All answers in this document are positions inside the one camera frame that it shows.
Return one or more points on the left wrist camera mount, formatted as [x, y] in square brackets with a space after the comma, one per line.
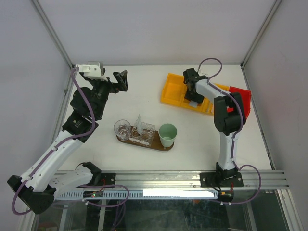
[92, 70]

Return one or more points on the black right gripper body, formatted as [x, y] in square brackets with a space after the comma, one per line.
[194, 96]

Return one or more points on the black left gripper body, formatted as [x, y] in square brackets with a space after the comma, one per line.
[107, 87]

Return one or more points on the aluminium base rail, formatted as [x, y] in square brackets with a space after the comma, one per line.
[270, 179]

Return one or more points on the white toothpaste tube black cap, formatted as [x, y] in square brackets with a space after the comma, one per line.
[139, 125]

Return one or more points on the yellow bin left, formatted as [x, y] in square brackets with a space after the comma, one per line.
[173, 90]

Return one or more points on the yellow bin middle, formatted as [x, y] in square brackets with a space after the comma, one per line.
[185, 103]

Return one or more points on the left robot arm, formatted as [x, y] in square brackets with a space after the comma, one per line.
[37, 188]

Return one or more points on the clear glass holder block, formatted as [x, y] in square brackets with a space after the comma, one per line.
[143, 137]

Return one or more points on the green plastic cup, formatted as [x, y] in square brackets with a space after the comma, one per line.
[167, 134]

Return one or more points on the clear glass tumbler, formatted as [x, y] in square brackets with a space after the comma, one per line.
[122, 129]

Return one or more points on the wooden oval tray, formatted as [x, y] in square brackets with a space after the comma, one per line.
[156, 144]

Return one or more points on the white cable duct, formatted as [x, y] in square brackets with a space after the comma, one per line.
[80, 194]

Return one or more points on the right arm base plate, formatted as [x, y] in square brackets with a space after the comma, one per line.
[212, 179]

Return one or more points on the red plastic bin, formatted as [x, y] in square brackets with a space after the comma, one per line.
[246, 98]

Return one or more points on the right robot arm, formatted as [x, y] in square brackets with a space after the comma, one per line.
[229, 119]

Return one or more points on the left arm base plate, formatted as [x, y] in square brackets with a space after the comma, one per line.
[103, 180]

